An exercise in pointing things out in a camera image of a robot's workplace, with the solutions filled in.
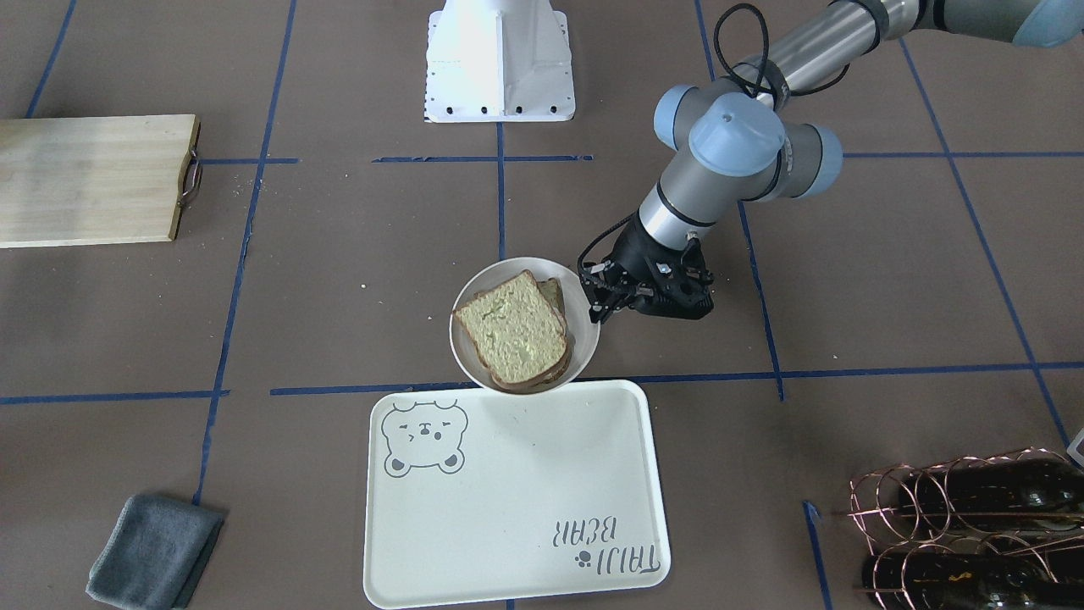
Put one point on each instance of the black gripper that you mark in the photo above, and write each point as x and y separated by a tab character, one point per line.
629	249

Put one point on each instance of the white round plate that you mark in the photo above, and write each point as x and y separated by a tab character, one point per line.
586	334

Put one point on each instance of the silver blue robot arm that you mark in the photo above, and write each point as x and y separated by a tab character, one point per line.
731	145

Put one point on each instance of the dark wine bottle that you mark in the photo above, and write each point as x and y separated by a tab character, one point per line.
931	580
1031	495

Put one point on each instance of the white dish rack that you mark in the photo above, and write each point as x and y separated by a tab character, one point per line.
1075	449

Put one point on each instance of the copper wire bottle rack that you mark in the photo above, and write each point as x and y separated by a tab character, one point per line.
999	532

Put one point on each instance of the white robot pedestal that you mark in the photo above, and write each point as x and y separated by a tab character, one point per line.
490	61

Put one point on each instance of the grey folded cloth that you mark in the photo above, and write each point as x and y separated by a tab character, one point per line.
156	554

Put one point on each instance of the cream bear tray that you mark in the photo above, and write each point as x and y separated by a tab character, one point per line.
473	495

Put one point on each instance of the bread slice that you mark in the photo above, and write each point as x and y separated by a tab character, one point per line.
519	336
553	293

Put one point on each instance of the wooden cutting board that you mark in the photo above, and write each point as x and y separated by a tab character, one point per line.
91	181

